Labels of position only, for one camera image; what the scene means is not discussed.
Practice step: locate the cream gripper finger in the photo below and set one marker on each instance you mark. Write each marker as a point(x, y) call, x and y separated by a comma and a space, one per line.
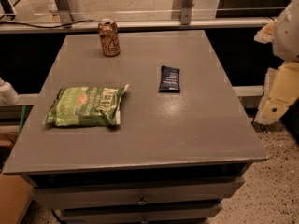
point(280, 92)
point(266, 34)

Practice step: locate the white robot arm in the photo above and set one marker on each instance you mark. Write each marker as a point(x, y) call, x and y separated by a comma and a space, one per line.
point(285, 44)

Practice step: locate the dark blue snack bar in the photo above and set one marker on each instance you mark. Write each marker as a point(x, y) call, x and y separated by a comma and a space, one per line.
point(169, 81)

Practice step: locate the grey drawer cabinet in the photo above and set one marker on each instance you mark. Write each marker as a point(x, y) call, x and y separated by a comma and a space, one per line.
point(174, 157)

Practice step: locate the gold drink can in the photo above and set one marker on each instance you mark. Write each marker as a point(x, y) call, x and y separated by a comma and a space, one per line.
point(108, 32)

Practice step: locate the green chip bag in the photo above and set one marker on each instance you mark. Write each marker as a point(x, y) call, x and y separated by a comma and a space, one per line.
point(86, 107)

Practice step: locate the white pipe end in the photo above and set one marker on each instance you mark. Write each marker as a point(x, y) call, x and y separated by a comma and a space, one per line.
point(8, 93)

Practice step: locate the brown cardboard box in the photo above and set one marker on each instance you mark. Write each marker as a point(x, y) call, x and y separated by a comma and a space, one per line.
point(14, 198)

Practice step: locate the grey metal bracket right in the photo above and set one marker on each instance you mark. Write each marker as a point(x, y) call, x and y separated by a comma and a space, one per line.
point(185, 11)

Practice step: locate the grey metal bracket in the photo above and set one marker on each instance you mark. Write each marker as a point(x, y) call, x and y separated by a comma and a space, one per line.
point(185, 11)
point(64, 12)

